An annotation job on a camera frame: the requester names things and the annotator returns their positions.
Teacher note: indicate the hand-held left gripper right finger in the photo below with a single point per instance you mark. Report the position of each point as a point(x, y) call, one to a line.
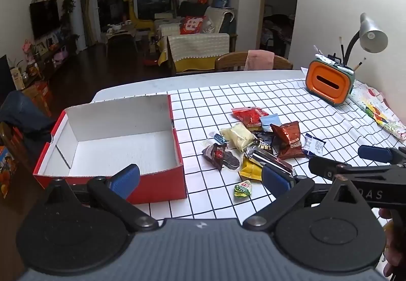
point(276, 181)

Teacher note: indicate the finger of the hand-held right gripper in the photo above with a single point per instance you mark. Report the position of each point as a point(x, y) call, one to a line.
point(320, 165)
point(377, 154)

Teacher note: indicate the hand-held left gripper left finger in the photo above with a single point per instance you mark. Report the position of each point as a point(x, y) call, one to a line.
point(125, 181)

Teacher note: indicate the long dark silver snack packet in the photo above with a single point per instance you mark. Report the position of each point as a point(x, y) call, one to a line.
point(269, 161)

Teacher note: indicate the white blue snack packet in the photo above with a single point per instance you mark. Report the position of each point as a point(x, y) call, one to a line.
point(313, 144)

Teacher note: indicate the red cardboard box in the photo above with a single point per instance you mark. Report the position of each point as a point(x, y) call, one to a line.
point(155, 186)

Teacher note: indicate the green candy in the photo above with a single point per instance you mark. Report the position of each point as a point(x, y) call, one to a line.
point(243, 189)

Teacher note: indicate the black snack packet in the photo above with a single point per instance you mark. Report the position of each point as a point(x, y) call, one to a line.
point(265, 142)

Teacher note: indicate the shiny brown snack packet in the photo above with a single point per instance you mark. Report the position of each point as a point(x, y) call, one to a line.
point(288, 138)

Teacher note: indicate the cream yellow snack packet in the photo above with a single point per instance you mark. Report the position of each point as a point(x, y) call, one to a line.
point(238, 137)

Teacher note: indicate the light blue snack packet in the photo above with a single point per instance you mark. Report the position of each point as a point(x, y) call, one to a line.
point(269, 120)

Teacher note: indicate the dark red clear snack packet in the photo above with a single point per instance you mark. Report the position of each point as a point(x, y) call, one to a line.
point(217, 154)

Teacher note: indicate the small blue candy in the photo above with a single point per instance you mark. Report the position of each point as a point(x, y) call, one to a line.
point(218, 137)

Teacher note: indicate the person's right hand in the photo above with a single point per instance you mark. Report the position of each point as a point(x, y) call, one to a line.
point(384, 215)

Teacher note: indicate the floral printed cloth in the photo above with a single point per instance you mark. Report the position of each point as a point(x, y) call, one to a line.
point(377, 109)

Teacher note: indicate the orange green desk organizer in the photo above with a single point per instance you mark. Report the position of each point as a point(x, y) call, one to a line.
point(323, 83)

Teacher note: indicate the paintbrush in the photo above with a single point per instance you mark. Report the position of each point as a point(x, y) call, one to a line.
point(342, 48)
point(359, 64)

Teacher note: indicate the black white checkered tablecloth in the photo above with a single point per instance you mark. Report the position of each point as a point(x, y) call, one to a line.
point(206, 103)

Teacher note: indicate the orange fruit carton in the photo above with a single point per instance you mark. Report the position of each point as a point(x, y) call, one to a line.
point(6, 173)

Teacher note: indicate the pink towel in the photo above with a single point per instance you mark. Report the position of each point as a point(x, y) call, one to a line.
point(260, 59)

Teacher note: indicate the red floor toy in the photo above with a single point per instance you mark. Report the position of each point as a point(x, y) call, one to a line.
point(150, 62)

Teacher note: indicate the dark blue jacket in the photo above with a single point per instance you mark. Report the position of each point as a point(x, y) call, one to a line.
point(22, 116)

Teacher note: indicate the grey desk lamp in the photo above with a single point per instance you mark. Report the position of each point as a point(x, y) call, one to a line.
point(372, 32)

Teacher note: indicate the wooden dining chair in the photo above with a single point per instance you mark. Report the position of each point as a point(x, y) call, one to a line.
point(230, 62)

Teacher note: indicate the dark television console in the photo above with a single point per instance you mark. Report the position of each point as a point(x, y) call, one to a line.
point(54, 62)

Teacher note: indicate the wooden coffee table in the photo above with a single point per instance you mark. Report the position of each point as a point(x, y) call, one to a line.
point(119, 35)

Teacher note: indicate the sofa with cream covers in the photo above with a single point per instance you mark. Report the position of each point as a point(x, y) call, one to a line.
point(198, 46)

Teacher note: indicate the yellow giraffe toy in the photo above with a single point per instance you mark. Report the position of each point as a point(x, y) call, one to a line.
point(134, 16)

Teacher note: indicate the red printed cushion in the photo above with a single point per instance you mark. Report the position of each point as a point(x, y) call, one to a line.
point(192, 25)

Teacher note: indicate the white tower air conditioner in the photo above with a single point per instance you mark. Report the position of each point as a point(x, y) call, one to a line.
point(77, 18)

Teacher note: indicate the black television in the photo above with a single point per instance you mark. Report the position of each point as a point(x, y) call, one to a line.
point(44, 18)

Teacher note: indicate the green potted plant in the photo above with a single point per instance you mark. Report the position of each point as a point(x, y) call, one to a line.
point(68, 5)

